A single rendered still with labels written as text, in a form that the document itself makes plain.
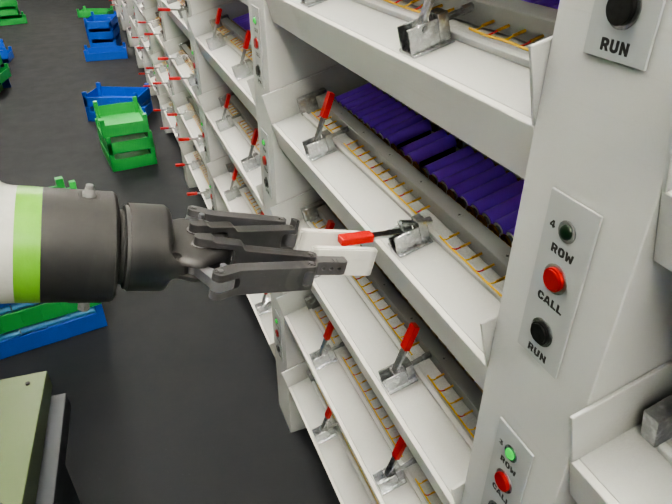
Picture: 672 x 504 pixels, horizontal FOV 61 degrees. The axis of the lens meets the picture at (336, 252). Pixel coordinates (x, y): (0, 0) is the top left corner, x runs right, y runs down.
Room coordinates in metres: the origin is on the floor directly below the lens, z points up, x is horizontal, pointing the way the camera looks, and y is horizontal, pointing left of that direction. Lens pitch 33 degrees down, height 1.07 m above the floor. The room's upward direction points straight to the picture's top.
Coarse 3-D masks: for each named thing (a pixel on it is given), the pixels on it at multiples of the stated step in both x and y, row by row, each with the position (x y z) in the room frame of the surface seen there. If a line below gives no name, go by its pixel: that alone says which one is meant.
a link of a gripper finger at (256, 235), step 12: (192, 228) 0.44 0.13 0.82; (204, 228) 0.44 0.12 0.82; (216, 228) 0.44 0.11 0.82; (228, 228) 0.45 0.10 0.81; (240, 228) 0.46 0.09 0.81; (252, 228) 0.47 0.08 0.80; (264, 228) 0.47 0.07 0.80; (276, 228) 0.48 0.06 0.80; (288, 228) 0.48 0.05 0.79; (252, 240) 0.46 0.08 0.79; (264, 240) 0.47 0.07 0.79; (276, 240) 0.47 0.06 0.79
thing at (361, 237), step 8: (400, 224) 0.50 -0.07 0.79; (360, 232) 0.49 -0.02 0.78; (368, 232) 0.49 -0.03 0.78; (376, 232) 0.50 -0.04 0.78; (384, 232) 0.50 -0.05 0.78; (392, 232) 0.50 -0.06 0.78; (400, 232) 0.50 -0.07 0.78; (344, 240) 0.48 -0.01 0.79; (352, 240) 0.48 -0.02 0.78; (360, 240) 0.48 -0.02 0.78; (368, 240) 0.48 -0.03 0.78
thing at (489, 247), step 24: (336, 120) 0.82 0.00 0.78; (360, 144) 0.74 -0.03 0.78; (384, 144) 0.69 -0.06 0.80; (384, 168) 0.67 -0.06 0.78; (408, 168) 0.62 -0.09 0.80; (408, 192) 0.59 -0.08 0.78; (432, 192) 0.56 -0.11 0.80; (456, 216) 0.51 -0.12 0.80; (480, 240) 0.46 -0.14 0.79; (504, 264) 0.42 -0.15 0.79
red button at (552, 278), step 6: (546, 270) 0.29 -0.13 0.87; (552, 270) 0.29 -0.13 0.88; (558, 270) 0.29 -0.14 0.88; (546, 276) 0.29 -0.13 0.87; (552, 276) 0.29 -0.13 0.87; (558, 276) 0.28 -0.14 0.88; (546, 282) 0.29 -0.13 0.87; (552, 282) 0.29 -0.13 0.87; (558, 282) 0.28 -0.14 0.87; (552, 288) 0.28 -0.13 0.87; (558, 288) 0.28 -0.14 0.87
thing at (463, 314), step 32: (288, 96) 0.90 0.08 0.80; (288, 128) 0.86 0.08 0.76; (320, 160) 0.73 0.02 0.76; (320, 192) 0.71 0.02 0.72; (352, 192) 0.63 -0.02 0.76; (352, 224) 0.60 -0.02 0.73; (384, 224) 0.55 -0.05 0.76; (384, 256) 0.51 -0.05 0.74; (416, 256) 0.49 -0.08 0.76; (448, 256) 0.48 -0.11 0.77; (416, 288) 0.44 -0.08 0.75; (448, 288) 0.43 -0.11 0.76; (480, 288) 0.42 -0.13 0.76; (448, 320) 0.39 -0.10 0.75; (480, 320) 0.38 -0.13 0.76; (480, 352) 0.35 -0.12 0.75; (480, 384) 0.35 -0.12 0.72
